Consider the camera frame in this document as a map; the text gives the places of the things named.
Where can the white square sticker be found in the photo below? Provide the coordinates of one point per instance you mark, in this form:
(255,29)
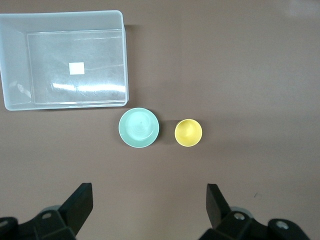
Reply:
(76,68)

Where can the yellow plastic cup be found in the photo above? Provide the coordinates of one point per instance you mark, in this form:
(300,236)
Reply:
(188,132)

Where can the mint green bowl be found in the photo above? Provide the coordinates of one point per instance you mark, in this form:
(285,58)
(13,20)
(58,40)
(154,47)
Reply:
(138,127)

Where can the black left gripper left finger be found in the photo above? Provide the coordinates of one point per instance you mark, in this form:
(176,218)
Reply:
(75,212)

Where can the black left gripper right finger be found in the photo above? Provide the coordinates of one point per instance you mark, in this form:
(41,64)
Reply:
(220,215)

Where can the clear plastic storage box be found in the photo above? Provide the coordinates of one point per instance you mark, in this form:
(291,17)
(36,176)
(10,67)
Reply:
(75,50)

